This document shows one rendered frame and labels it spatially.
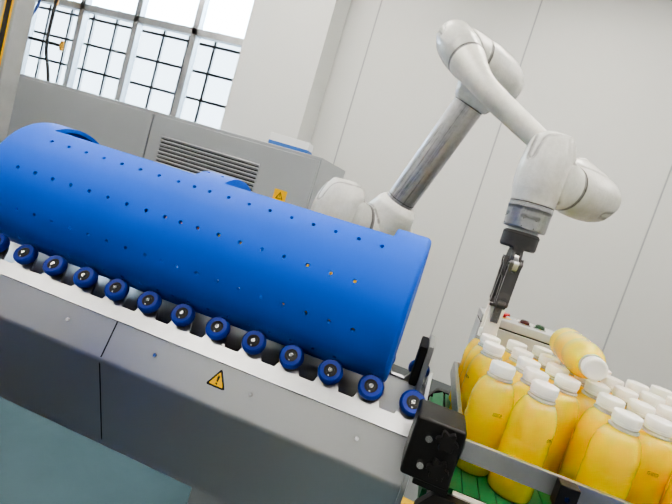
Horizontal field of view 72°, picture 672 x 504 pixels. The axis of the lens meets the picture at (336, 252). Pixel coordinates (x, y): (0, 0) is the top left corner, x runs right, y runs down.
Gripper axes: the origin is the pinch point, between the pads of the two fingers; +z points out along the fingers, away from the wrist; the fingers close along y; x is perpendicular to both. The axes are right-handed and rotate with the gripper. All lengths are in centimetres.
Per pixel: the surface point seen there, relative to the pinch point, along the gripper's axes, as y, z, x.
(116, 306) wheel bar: 27, 17, -70
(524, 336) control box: -7.6, 2.1, 9.1
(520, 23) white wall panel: -258, -175, -10
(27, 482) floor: -25, 110, -124
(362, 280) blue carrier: 29.9, -3.9, -25.5
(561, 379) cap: 21.6, 2.4, 10.4
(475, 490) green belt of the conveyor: 34.2, 20.0, 0.7
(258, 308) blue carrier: 29, 7, -42
